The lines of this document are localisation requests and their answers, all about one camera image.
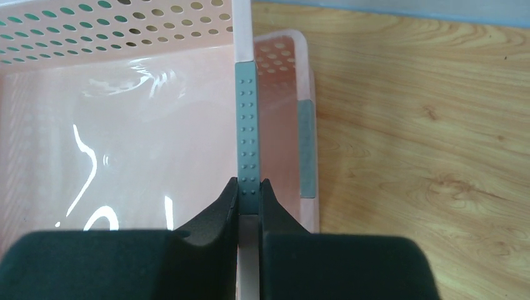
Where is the pink perforated plastic basket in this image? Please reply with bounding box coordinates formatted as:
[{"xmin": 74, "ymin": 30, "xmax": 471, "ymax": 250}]
[{"xmin": 0, "ymin": 0, "xmax": 262, "ymax": 300}]

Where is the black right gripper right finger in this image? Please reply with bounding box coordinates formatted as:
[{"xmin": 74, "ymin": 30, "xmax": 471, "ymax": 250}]
[{"xmin": 259, "ymin": 180, "xmax": 439, "ymax": 299}]

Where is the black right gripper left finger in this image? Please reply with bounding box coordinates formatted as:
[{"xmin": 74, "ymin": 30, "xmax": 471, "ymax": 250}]
[{"xmin": 1, "ymin": 178, "xmax": 238, "ymax": 299}]

